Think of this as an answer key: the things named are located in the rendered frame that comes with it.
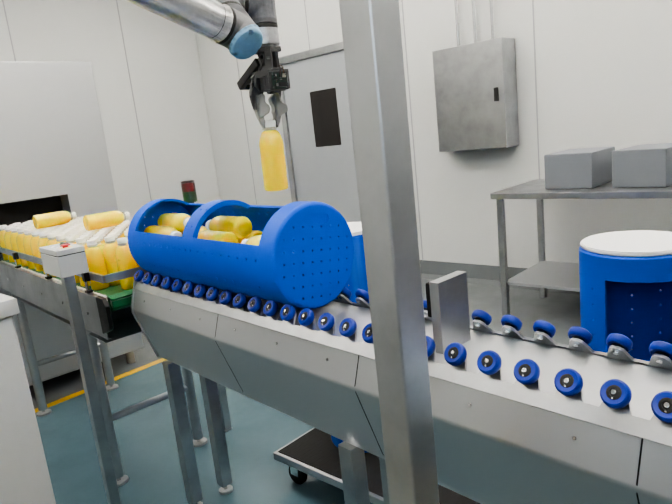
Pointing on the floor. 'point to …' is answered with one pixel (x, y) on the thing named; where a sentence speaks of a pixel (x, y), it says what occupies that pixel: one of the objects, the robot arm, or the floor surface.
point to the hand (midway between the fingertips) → (268, 123)
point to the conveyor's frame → (36, 296)
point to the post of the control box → (90, 388)
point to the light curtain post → (390, 244)
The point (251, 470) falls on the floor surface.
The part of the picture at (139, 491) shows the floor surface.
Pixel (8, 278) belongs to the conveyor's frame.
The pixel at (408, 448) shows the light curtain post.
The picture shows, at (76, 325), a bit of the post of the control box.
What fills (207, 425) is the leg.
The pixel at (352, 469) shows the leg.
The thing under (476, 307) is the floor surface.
